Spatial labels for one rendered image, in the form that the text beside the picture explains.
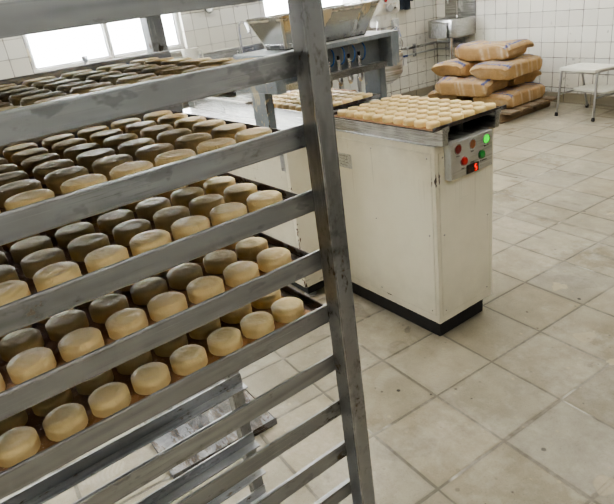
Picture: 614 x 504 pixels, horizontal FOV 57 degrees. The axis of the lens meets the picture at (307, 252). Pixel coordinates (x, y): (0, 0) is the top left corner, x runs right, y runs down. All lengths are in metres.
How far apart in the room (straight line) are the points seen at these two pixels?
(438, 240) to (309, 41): 1.61
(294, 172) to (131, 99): 1.96
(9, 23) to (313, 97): 0.33
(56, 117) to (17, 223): 0.11
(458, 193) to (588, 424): 0.92
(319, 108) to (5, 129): 0.35
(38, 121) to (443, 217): 1.79
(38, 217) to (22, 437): 0.28
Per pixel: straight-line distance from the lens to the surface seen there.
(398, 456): 1.97
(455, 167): 2.16
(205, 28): 5.91
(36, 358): 0.72
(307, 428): 0.92
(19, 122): 0.60
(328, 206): 0.75
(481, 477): 1.92
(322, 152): 0.73
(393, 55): 2.87
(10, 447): 0.76
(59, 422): 0.77
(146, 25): 1.10
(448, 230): 2.26
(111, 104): 0.62
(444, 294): 2.36
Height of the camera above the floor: 1.40
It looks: 25 degrees down
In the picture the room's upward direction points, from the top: 8 degrees counter-clockwise
